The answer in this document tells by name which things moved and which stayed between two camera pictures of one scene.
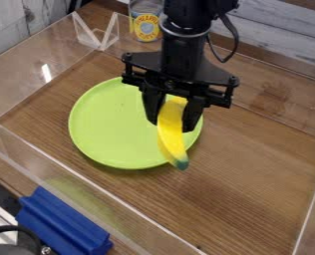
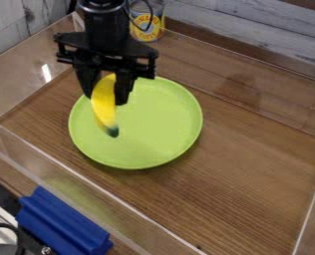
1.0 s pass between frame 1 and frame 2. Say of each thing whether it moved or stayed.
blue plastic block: stayed
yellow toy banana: moved
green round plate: stayed
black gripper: moved
